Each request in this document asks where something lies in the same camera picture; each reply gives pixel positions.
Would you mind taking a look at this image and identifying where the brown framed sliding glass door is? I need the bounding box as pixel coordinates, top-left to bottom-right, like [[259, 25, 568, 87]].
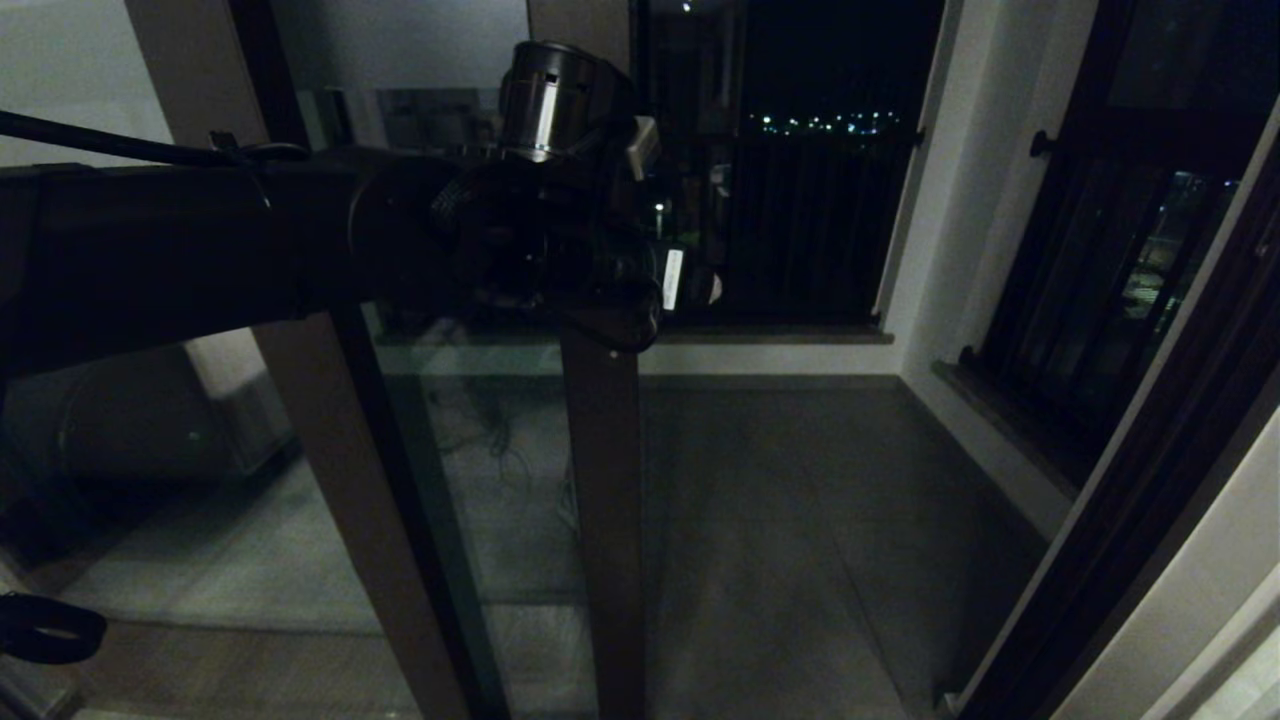
[[265, 0, 646, 720]]

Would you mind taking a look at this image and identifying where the black balcony railing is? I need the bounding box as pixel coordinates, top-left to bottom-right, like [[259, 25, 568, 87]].
[[640, 130, 921, 326]]

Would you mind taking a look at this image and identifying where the brown framed fixed glass panel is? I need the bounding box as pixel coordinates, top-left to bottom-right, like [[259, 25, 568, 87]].
[[0, 0, 471, 720]]

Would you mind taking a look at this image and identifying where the grey stone window sill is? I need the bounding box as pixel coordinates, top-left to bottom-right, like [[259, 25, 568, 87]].
[[935, 362, 1081, 501]]

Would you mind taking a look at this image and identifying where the dark brown door jamb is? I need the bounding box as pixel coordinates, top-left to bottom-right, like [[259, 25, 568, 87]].
[[955, 110, 1280, 720]]

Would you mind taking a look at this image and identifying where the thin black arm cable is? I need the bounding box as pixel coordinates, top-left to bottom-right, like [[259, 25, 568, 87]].
[[0, 108, 311, 169]]

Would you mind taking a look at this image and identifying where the black cable loop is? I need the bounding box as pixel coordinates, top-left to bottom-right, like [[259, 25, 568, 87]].
[[0, 593, 108, 666]]

